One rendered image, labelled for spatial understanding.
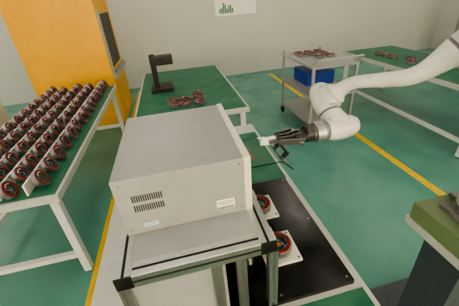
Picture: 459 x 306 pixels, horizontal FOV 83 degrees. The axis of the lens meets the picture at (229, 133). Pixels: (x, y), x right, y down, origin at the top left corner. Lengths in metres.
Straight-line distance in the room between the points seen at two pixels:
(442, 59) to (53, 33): 4.19
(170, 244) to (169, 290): 0.13
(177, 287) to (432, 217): 1.07
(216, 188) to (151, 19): 5.41
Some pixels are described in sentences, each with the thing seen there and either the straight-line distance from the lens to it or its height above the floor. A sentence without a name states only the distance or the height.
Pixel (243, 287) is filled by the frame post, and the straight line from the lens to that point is 0.97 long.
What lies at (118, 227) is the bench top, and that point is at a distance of 1.49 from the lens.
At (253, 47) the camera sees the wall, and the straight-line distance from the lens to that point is 6.40.
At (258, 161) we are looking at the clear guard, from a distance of 1.18.
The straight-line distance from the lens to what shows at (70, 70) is 4.48.
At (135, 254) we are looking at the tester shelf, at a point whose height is 1.11.
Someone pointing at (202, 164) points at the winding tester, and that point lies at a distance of 0.74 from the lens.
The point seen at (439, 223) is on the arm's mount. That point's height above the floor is 0.83.
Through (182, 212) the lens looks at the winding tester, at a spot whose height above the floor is 1.16.
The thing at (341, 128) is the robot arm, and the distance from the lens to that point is 1.18.
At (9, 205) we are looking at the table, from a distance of 2.03.
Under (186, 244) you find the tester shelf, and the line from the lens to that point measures 0.82.
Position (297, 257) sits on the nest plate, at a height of 0.78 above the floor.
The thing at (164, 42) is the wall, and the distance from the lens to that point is 6.07.
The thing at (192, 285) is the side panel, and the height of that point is 1.00.
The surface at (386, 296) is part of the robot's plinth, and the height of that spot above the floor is 0.02.
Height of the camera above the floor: 1.74
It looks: 28 degrees down
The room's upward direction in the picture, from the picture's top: 5 degrees counter-clockwise
